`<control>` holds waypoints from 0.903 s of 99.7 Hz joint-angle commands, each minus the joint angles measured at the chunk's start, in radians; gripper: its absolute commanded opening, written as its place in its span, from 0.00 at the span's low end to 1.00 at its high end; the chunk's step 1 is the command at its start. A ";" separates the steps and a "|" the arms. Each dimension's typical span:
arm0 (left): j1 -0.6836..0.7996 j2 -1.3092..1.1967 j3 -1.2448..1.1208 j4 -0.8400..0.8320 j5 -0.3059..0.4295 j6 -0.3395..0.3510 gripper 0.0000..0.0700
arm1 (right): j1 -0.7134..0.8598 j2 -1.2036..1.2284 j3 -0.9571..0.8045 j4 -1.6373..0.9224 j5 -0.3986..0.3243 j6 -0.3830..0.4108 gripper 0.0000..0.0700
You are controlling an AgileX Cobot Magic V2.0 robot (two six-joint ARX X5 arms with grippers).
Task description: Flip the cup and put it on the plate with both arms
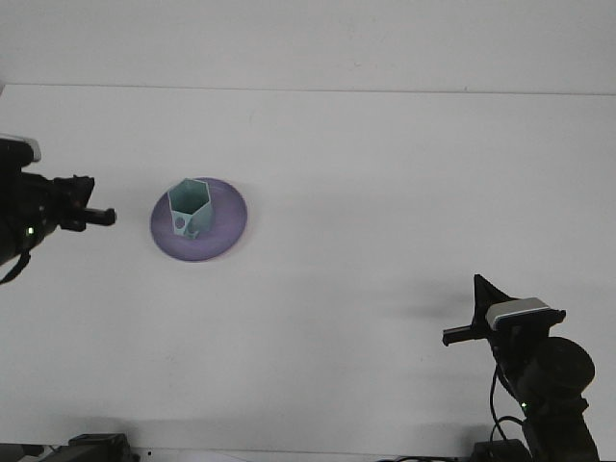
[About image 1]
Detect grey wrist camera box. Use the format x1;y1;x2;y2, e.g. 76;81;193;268
0;136;43;165
484;296;552;331

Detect pale purple round plate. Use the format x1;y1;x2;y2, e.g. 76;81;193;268
149;176;249;264

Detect pale blue faceted cup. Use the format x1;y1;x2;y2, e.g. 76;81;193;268
167;177;216;241

